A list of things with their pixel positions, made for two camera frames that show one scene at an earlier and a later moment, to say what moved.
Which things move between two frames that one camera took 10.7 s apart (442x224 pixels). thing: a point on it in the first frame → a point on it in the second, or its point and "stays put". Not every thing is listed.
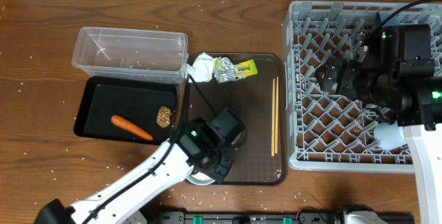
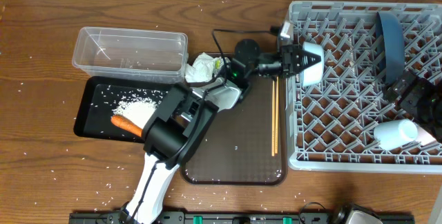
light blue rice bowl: x=199 y=178 → x=314 y=75
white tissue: x=202 y=69 stays put
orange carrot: x=121 y=122 stays put
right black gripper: x=344 y=77 → x=399 y=88
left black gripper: x=223 y=171 → x=285 y=63
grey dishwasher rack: x=333 y=133 stays put
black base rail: x=260 y=218 stays put
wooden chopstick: x=273 y=128 stays put
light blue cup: x=389 y=136 stays put
